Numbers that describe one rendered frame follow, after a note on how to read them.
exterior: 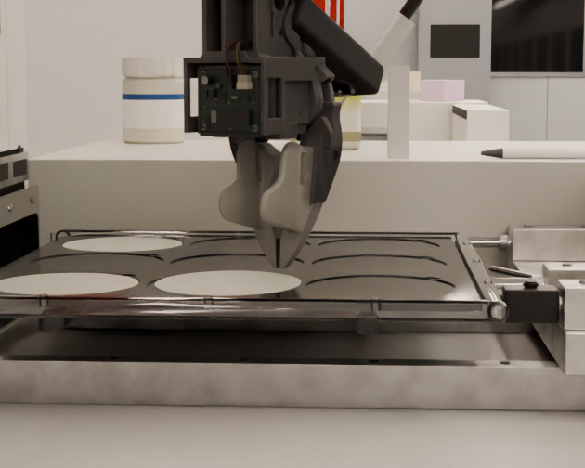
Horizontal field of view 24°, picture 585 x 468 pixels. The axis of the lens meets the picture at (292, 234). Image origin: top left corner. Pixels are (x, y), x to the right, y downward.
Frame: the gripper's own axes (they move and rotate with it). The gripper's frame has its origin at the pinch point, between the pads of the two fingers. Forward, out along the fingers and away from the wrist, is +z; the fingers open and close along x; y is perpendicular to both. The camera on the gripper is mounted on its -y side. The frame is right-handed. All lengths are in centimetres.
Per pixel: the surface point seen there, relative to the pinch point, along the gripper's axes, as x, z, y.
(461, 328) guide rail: 1.8, 9.2, -23.2
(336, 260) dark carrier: -0.7, 1.7, -7.6
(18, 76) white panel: -34.0, -12.4, -5.7
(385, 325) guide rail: -3.7, 9.0, -19.6
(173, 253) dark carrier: -13.0, 1.6, -2.4
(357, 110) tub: -18.1, -9.0, -36.8
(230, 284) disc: 0.7, 1.6, 7.4
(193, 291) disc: 0.2, 1.6, 10.7
